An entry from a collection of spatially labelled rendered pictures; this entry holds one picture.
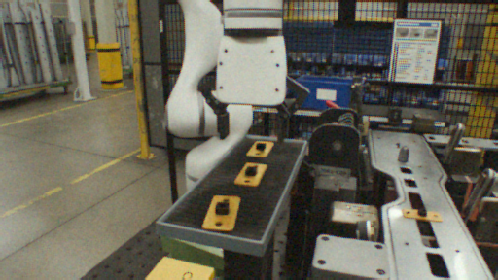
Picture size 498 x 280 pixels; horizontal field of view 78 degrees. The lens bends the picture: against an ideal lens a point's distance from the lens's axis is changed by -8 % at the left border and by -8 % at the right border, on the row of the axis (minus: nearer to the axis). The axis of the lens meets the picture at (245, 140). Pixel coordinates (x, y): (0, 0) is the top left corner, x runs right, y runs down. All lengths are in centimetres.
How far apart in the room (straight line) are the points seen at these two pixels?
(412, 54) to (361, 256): 137
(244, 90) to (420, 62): 136
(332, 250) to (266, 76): 26
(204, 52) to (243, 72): 38
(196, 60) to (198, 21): 10
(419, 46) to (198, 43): 117
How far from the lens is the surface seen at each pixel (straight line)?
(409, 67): 176
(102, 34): 837
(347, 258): 47
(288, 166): 59
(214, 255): 97
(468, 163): 124
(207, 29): 86
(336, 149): 77
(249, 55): 47
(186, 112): 83
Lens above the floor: 139
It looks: 19 degrees down
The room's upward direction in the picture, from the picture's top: straight up
